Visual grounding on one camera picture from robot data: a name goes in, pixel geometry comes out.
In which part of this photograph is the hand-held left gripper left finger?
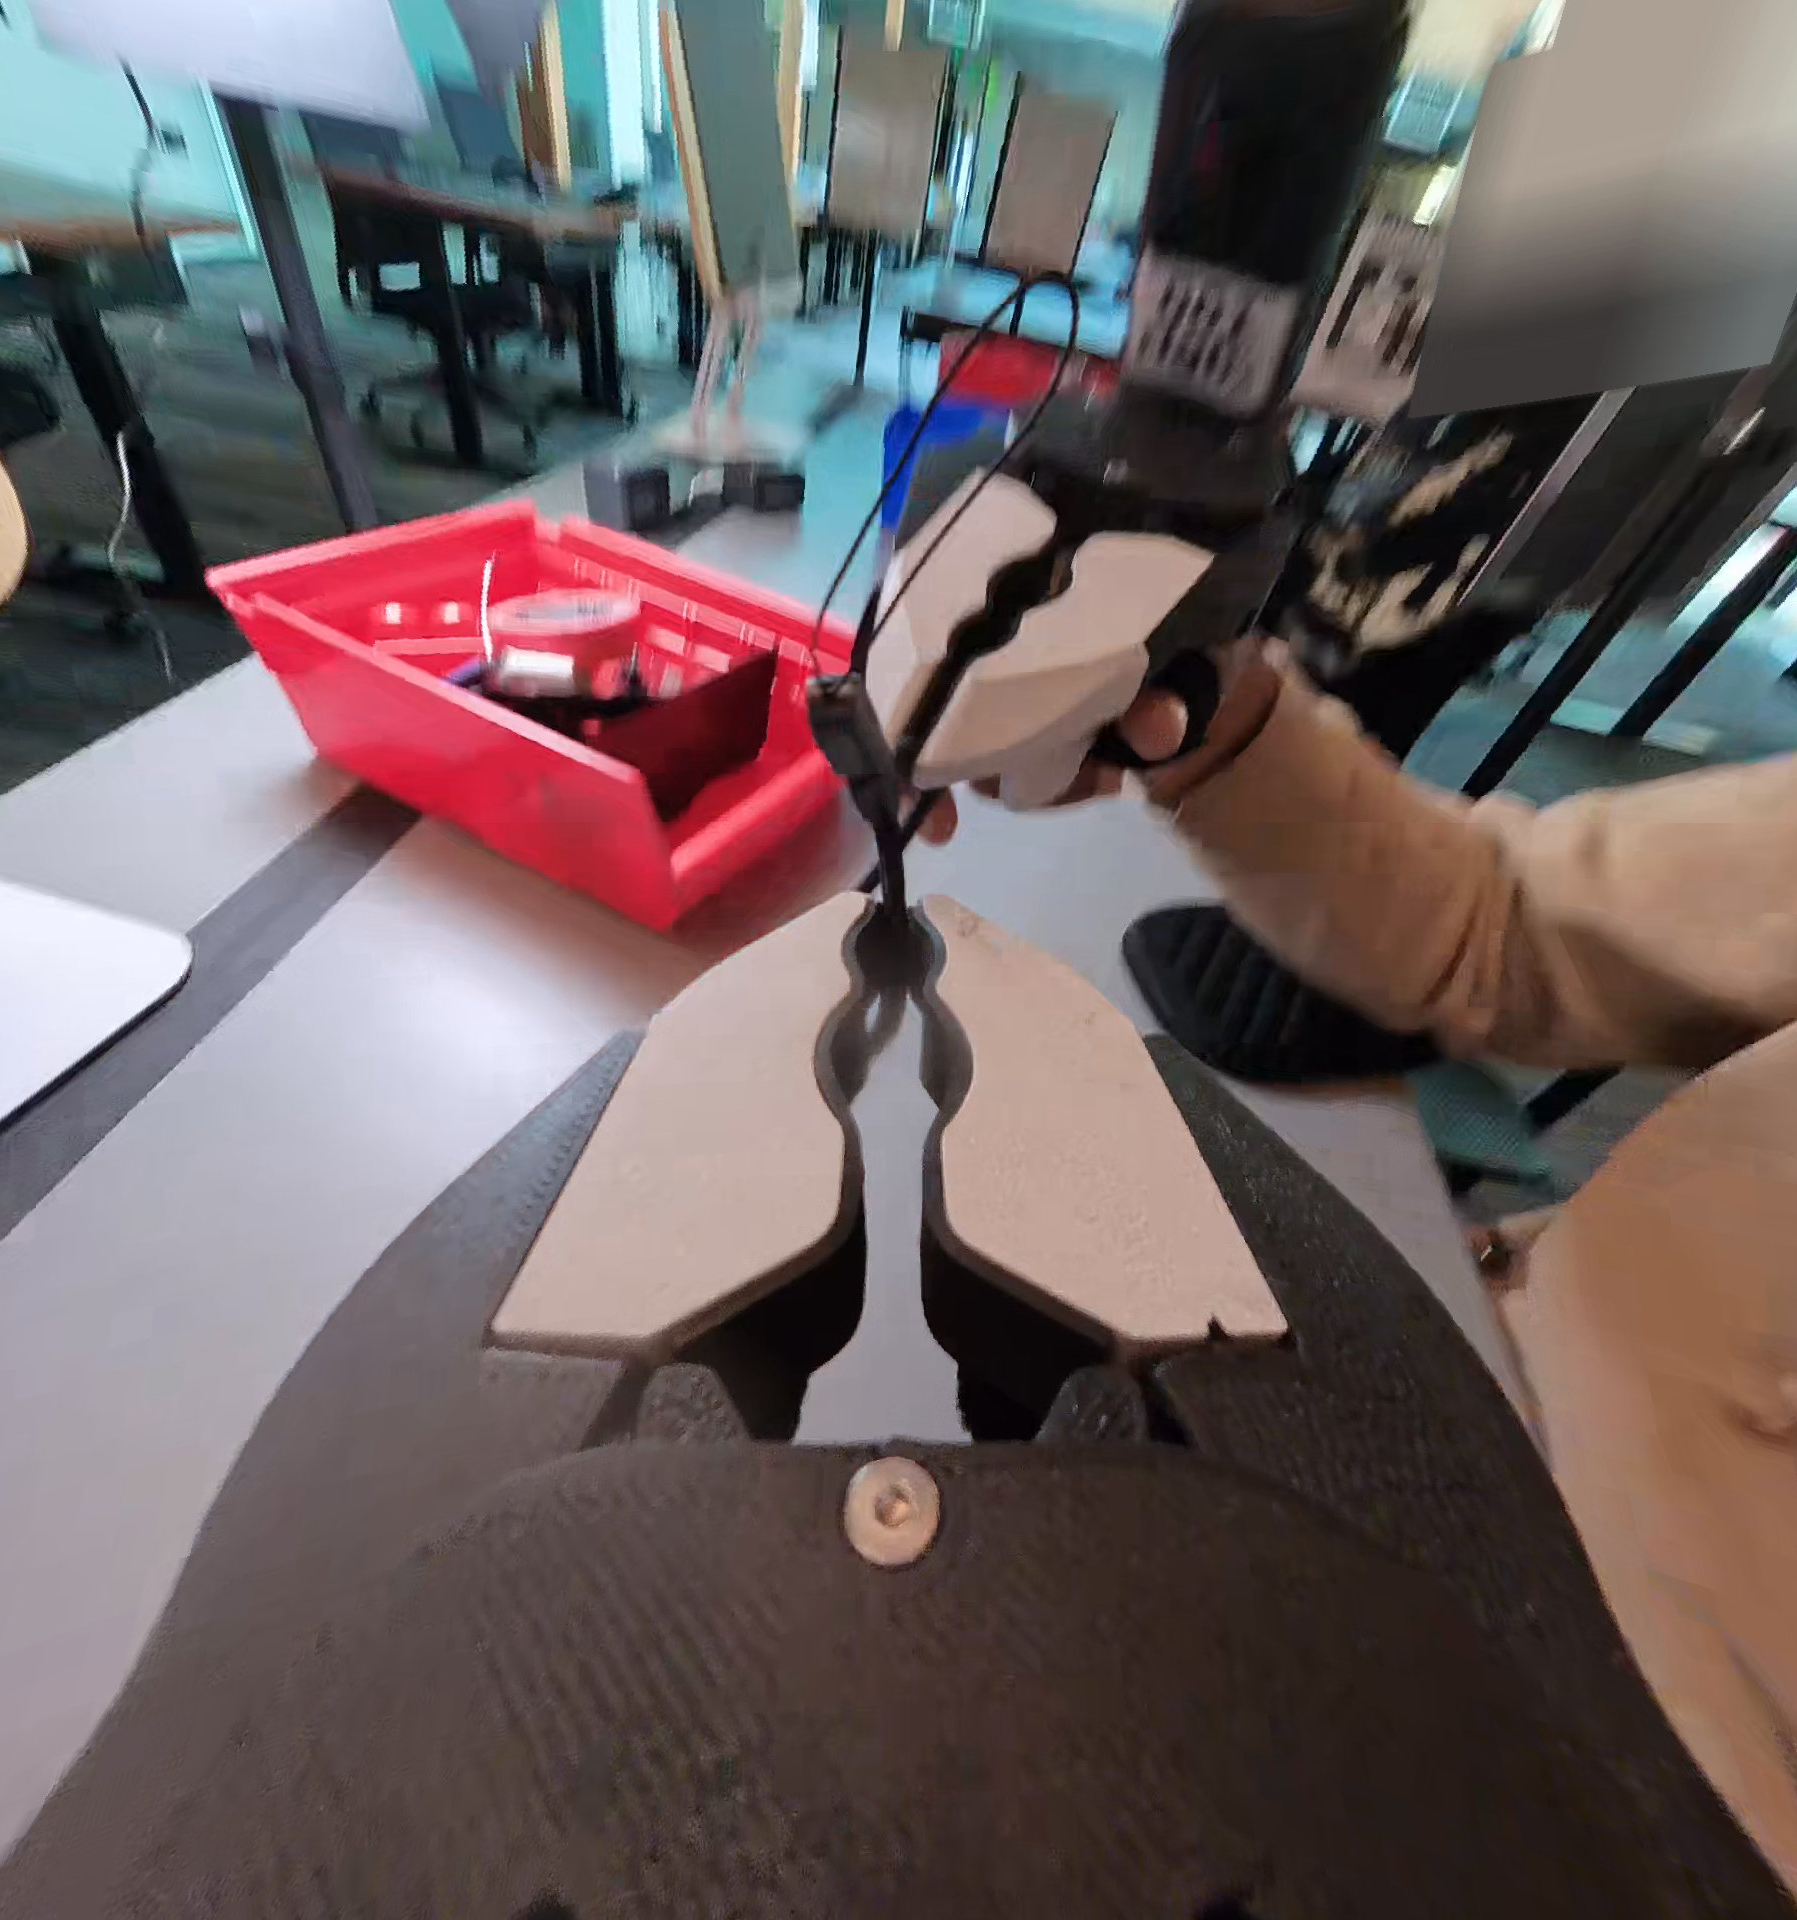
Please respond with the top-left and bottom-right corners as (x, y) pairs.
(491, 891), (901, 1363)

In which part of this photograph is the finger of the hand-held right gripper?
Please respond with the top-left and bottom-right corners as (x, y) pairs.
(865, 467), (1062, 781)
(899, 532), (1218, 812)

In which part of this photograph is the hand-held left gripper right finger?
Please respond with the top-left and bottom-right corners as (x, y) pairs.
(911, 891), (1292, 1367)

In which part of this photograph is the black cord loop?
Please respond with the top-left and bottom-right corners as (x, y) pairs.
(804, 273), (1083, 1082)

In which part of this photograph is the black plate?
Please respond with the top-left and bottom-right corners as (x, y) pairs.
(583, 647), (780, 822)

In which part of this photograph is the red tape roll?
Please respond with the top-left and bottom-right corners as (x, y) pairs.
(478, 587), (644, 699)

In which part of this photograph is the red plastic bin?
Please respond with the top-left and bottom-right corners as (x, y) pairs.
(935, 330), (1125, 404)
(205, 497), (858, 931)

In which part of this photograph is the person's right forearm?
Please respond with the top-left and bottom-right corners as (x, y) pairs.
(1169, 673), (1797, 1073)

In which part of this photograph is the person's right hand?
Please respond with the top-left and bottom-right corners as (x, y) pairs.
(912, 647), (1282, 849)

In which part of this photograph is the blue plastic bin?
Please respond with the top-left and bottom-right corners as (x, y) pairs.
(880, 402), (1021, 527)

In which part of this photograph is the printed tag poster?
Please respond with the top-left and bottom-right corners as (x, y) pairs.
(1294, 210), (1446, 422)

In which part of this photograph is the easel whiteboard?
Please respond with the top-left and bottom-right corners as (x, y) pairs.
(989, 82), (1117, 271)
(823, 36), (953, 234)

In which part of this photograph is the wooden easel stand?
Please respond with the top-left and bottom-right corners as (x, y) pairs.
(680, 275), (817, 460)

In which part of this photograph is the grey upright panel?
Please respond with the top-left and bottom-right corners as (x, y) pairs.
(659, 0), (806, 293)

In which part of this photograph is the black panel on tripod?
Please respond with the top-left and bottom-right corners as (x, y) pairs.
(1461, 253), (1797, 798)

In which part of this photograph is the background wooden desk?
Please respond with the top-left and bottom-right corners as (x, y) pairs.
(320, 156), (644, 467)
(0, 149), (240, 601)

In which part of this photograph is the person's beige hoodie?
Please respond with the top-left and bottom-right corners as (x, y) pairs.
(1483, 990), (1797, 1920)

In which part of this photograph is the studio light panel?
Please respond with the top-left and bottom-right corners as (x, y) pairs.
(28, 0), (435, 129)

